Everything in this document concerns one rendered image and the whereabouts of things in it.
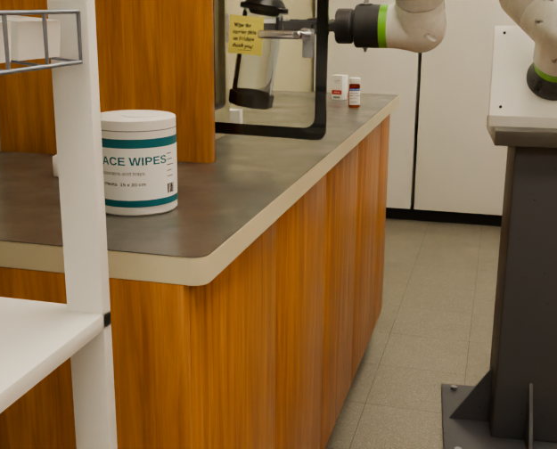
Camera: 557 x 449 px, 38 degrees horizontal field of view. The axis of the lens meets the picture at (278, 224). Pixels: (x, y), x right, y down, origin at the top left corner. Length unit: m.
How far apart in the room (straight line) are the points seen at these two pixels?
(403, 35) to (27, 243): 0.94
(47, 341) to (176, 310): 0.26
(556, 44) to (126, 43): 1.07
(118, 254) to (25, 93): 0.80
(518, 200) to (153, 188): 1.30
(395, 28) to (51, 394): 1.02
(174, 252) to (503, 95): 1.43
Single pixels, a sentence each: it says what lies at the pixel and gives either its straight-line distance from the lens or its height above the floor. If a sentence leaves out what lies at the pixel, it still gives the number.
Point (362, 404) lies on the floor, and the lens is 2.73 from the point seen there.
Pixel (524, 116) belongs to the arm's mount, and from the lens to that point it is 2.30.
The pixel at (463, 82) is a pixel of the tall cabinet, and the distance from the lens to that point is 4.77.
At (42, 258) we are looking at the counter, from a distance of 1.17.
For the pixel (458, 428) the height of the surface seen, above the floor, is 0.01.
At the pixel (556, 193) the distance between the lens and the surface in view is 2.34.
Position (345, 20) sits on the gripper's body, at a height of 1.22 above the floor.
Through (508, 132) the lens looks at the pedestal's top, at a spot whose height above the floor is 0.94.
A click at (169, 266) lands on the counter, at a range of 1.08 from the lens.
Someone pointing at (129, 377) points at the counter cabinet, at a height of 0.76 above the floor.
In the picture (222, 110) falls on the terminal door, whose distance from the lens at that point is 1.74.
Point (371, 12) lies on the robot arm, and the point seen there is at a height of 1.24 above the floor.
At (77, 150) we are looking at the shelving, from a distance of 0.90.
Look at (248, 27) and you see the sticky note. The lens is 1.70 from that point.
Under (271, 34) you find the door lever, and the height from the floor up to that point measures 1.20.
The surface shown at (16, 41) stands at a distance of 0.79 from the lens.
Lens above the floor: 1.26
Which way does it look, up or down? 15 degrees down
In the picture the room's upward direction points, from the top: straight up
